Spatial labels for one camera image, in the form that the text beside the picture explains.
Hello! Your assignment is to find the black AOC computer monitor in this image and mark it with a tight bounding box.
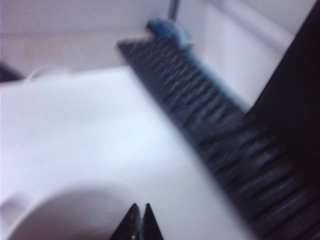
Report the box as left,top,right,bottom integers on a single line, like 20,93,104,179
245,0,320,181

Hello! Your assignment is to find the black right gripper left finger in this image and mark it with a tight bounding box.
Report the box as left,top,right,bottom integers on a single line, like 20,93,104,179
109,202,141,240

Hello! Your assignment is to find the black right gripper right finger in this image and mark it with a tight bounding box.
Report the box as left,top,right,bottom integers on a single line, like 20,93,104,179
140,202,166,240

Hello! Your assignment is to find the white ceramic mug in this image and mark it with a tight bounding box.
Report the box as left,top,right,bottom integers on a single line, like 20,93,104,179
0,181,141,240

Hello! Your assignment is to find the black computer keyboard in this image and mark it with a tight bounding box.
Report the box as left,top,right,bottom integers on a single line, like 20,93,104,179
115,36,320,240

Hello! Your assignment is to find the white raised desk board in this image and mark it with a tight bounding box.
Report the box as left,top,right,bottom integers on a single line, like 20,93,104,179
0,68,259,240

